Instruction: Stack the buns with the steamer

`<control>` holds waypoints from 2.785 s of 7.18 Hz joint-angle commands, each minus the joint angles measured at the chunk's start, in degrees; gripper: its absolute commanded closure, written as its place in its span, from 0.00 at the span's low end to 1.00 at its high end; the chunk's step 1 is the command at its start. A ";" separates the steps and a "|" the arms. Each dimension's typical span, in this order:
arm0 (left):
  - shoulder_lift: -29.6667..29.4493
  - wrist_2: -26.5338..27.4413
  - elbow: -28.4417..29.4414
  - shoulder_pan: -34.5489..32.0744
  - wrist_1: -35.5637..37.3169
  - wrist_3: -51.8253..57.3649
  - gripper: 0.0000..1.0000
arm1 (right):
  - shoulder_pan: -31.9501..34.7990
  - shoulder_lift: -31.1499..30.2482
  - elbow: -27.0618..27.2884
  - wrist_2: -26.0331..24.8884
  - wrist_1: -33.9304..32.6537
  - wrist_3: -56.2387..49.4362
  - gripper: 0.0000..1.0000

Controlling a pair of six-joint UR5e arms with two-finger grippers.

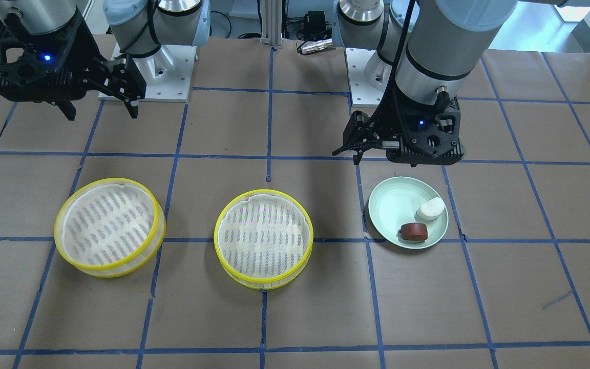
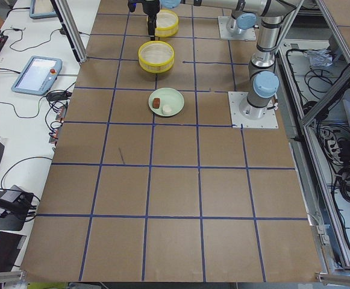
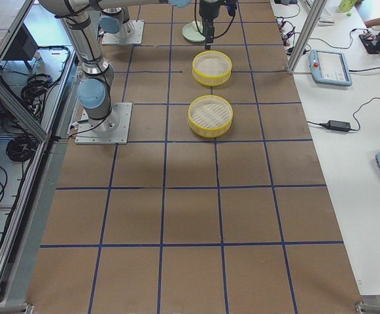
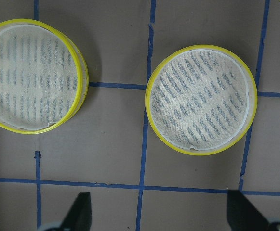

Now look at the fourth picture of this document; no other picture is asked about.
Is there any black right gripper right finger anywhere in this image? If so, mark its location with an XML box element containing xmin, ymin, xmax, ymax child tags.
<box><xmin>227</xmin><ymin>190</ymin><xmax>274</xmax><ymax>231</ymax></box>

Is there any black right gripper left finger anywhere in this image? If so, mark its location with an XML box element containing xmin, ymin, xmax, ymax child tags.
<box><xmin>58</xmin><ymin>192</ymin><xmax>92</xmax><ymax>231</ymax></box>

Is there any yellow rimmed steamer basket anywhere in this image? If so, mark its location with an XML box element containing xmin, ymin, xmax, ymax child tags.
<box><xmin>0</xmin><ymin>19</ymin><xmax>89</xmax><ymax>134</ymax></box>
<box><xmin>145</xmin><ymin>45</ymin><xmax>257</xmax><ymax>156</ymax></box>

